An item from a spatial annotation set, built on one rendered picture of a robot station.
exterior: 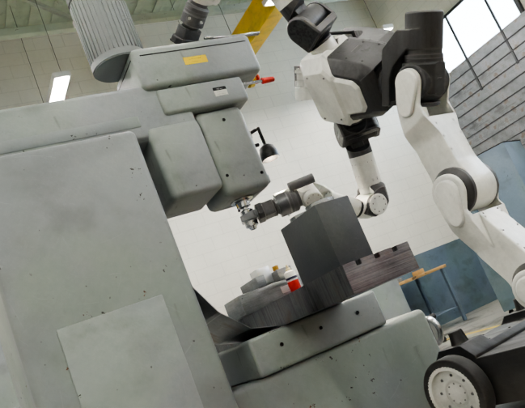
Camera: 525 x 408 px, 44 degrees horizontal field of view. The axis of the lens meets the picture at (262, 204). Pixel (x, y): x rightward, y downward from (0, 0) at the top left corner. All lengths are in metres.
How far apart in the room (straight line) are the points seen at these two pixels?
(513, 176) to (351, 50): 5.97
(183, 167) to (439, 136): 0.81
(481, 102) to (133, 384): 9.85
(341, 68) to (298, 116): 8.79
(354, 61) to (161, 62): 0.66
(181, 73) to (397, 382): 1.26
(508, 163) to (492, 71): 3.24
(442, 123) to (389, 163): 9.46
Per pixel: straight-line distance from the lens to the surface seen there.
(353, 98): 2.13
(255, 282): 2.24
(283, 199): 2.24
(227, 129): 2.27
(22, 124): 2.10
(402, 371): 2.23
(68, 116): 2.13
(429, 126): 1.98
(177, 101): 2.23
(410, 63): 2.01
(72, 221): 1.86
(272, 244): 9.77
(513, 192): 8.02
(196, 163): 2.15
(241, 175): 2.21
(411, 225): 11.22
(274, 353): 2.00
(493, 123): 11.12
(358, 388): 2.13
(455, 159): 1.96
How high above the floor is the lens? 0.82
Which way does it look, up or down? 11 degrees up
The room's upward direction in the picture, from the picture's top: 22 degrees counter-clockwise
